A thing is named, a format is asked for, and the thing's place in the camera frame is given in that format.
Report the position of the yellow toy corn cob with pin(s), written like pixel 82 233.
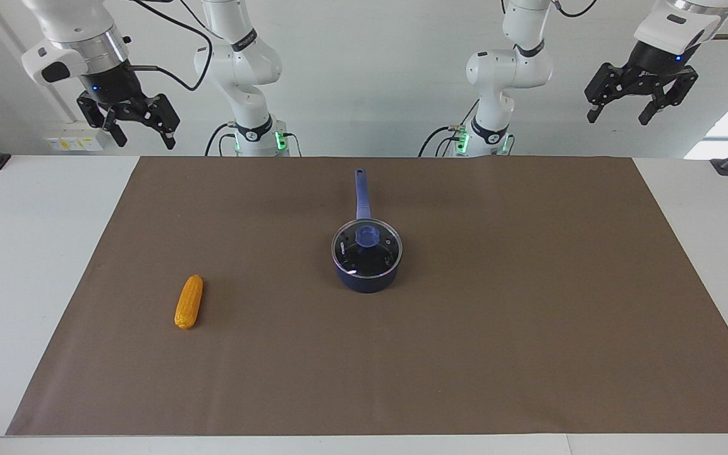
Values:
pixel 188 303

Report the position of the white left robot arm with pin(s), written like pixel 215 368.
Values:
pixel 509 69

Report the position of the brown table mat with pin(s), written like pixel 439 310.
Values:
pixel 465 347

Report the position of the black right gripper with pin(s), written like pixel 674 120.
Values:
pixel 114 85

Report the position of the dark blue saucepan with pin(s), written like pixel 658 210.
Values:
pixel 362 196

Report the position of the white wall socket box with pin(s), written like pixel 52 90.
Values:
pixel 73 144

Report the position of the glass lid with blue knob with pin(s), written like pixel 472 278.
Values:
pixel 367 237

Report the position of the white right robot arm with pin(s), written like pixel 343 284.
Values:
pixel 237 63

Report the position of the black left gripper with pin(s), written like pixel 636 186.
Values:
pixel 651 69

